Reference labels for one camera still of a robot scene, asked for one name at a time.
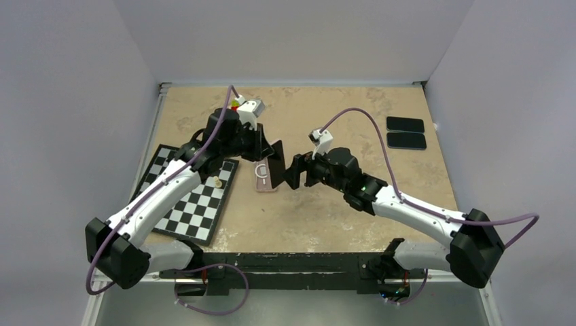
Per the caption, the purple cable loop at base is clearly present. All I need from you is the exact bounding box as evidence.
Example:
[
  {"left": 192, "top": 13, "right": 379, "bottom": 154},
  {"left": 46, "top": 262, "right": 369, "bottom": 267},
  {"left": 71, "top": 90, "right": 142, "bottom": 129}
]
[{"left": 174, "top": 266, "right": 249, "bottom": 316}]

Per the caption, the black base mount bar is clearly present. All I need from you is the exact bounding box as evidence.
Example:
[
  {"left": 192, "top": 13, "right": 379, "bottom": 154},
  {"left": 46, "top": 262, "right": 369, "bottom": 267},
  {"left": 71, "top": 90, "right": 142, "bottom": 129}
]
[{"left": 159, "top": 250, "right": 425, "bottom": 297}]

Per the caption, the colourful toy brick car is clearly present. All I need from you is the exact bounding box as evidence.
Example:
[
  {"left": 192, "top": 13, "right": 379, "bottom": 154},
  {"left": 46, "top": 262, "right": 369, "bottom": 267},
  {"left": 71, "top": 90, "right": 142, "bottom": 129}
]
[{"left": 230, "top": 99, "right": 241, "bottom": 111}]

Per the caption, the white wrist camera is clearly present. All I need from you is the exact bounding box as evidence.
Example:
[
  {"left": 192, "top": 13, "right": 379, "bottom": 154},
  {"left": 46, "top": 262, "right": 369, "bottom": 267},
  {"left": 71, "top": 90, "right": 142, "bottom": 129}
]
[
  {"left": 236, "top": 99, "right": 266, "bottom": 130},
  {"left": 309, "top": 128, "right": 334, "bottom": 160}
]

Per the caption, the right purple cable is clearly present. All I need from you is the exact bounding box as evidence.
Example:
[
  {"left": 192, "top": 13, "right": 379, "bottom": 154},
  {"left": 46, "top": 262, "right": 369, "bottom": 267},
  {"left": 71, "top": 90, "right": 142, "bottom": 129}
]
[{"left": 319, "top": 107, "right": 540, "bottom": 249}]

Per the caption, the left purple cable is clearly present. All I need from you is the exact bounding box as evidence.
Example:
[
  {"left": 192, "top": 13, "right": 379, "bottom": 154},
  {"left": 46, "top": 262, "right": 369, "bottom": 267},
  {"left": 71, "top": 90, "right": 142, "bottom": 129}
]
[{"left": 85, "top": 85, "right": 246, "bottom": 297}]

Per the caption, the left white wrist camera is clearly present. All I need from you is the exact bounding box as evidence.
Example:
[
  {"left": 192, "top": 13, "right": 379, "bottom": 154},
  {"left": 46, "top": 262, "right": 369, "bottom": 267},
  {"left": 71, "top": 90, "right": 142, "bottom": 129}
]
[{"left": 236, "top": 99, "right": 266, "bottom": 130}]

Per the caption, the clear magsafe phone case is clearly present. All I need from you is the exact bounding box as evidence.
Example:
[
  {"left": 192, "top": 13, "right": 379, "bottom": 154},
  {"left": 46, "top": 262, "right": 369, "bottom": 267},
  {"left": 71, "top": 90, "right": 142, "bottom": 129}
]
[{"left": 253, "top": 162, "right": 273, "bottom": 190}]

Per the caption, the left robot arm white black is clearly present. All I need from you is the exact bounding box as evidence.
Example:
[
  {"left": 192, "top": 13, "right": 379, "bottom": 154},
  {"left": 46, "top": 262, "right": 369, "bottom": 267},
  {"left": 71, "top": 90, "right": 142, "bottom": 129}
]
[{"left": 85, "top": 108, "right": 285, "bottom": 295}]

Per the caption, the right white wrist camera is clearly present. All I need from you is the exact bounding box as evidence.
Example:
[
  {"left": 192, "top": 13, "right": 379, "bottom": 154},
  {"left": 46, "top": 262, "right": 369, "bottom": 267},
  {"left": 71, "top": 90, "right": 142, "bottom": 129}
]
[{"left": 309, "top": 128, "right": 334, "bottom": 160}]

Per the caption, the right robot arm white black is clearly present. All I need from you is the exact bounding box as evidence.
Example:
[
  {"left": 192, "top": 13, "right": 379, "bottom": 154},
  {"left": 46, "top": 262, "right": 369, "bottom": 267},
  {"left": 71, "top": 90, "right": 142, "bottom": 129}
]
[{"left": 283, "top": 147, "right": 505, "bottom": 289}]

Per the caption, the pink phone case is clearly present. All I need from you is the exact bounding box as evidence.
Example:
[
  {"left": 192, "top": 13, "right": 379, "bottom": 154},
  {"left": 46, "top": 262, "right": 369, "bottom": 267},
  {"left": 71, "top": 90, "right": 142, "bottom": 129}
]
[{"left": 255, "top": 157, "right": 279, "bottom": 193}]

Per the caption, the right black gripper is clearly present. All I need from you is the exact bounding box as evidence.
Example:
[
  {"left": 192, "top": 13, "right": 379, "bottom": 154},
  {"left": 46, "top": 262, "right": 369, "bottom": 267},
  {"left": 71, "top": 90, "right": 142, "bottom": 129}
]
[{"left": 280, "top": 143, "right": 347, "bottom": 194}]

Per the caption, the phone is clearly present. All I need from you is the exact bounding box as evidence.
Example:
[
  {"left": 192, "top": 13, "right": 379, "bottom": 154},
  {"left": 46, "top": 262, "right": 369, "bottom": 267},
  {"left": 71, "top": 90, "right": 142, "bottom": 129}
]
[{"left": 267, "top": 159, "right": 286, "bottom": 189}]

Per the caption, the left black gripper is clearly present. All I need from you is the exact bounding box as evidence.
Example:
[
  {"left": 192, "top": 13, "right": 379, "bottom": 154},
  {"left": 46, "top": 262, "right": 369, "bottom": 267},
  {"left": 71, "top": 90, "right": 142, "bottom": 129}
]
[{"left": 221, "top": 120, "right": 274, "bottom": 162}]

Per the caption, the aluminium frame rail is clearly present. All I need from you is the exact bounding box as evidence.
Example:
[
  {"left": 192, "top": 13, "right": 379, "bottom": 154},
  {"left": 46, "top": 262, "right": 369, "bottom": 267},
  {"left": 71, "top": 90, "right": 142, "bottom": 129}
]
[{"left": 81, "top": 82, "right": 172, "bottom": 326}]

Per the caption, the black white chessboard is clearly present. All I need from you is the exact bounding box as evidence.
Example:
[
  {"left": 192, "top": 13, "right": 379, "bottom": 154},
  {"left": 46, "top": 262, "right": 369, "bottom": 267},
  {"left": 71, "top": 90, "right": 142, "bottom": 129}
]
[{"left": 132, "top": 144, "right": 239, "bottom": 246}]

